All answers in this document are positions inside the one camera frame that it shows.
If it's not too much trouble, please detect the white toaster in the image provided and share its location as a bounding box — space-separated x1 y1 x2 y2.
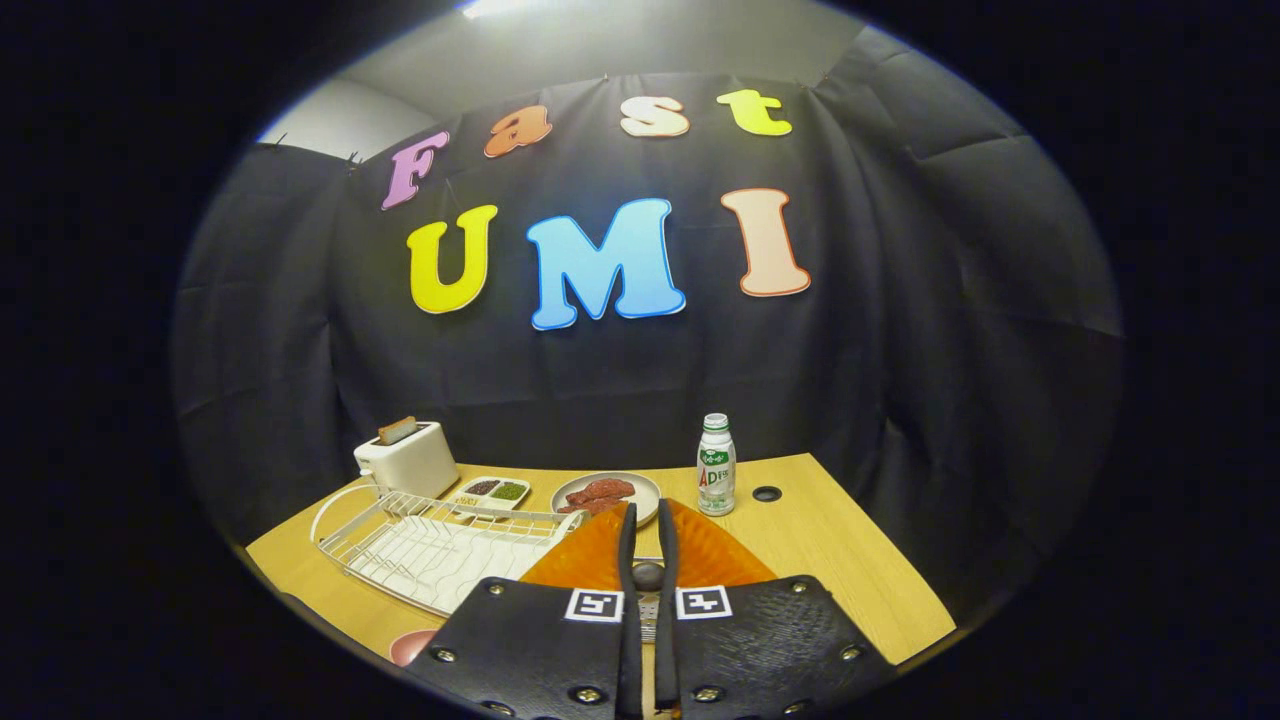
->
353 420 461 499

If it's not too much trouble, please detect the metal spoon with wooden handle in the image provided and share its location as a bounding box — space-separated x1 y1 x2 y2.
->
632 560 667 719

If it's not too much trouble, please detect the small white drink bottle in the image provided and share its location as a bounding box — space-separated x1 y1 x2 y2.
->
696 413 737 517

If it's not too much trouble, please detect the grey plate with meat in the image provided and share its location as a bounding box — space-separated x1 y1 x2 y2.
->
551 471 662 528

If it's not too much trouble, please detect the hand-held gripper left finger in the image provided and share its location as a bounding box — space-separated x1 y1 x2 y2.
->
405 503 641 720

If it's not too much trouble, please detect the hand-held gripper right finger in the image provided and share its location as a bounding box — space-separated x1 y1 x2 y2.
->
655 498 896 720

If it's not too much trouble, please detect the white wire dish rack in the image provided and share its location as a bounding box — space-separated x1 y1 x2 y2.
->
310 484 586 618

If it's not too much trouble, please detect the pink plate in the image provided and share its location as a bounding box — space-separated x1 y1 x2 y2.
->
389 629 441 667

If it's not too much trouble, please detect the small metal wire basket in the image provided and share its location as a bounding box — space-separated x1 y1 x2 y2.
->
636 556 663 643

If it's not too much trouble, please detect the white compartment snack tray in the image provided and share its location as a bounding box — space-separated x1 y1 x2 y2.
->
447 476 532 516

